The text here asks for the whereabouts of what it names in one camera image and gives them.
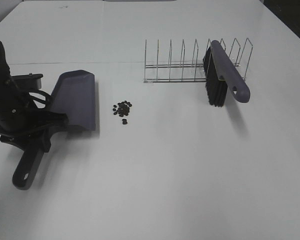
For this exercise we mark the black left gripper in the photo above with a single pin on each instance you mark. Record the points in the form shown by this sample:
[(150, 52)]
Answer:
[(25, 118)]

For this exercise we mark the purple plastic dustpan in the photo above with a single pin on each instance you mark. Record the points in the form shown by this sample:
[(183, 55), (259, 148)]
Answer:
[(74, 94)]

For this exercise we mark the pile of coffee beans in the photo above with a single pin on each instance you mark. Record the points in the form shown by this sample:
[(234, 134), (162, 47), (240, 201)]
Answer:
[(122, 109)]

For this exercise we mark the purple brush black bristles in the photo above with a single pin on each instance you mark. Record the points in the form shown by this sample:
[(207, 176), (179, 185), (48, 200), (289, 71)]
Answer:
[(221, 75)]

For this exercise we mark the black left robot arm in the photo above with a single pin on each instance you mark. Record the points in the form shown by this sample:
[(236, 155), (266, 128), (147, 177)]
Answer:
[(25, 117)]

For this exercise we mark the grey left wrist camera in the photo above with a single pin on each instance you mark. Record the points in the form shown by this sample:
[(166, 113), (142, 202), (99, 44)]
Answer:
[(28, 81)]

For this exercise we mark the chrome wire dish rack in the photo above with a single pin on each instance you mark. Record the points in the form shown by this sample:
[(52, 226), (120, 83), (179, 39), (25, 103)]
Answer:
[(169, 66)]

